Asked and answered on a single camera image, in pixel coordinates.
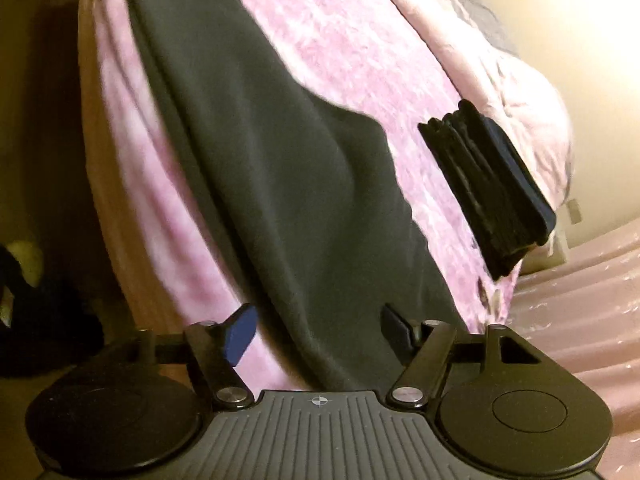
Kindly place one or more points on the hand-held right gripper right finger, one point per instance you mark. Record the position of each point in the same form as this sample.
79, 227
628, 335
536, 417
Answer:
396, 331

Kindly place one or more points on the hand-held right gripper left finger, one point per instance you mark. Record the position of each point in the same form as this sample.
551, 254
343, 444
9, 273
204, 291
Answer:
241, 336

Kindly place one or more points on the dark grey garment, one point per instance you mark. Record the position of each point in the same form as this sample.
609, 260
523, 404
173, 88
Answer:
280, 220

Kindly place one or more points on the stack of folded dark clothes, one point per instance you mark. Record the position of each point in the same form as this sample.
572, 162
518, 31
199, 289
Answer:
492, 195

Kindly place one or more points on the pink ribbed mat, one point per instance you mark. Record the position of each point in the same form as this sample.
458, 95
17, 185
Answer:
575, 330

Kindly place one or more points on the dark cloth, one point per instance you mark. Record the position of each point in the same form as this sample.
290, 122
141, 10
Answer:
45, 325

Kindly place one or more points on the pink fuzzy blanket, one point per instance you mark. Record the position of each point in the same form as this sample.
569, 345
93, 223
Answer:
350, 60

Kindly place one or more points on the grey pillow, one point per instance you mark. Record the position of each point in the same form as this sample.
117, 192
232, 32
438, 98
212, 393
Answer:
482, 20

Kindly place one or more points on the white wall outlet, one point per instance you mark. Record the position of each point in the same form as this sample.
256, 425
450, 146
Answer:
575, 211

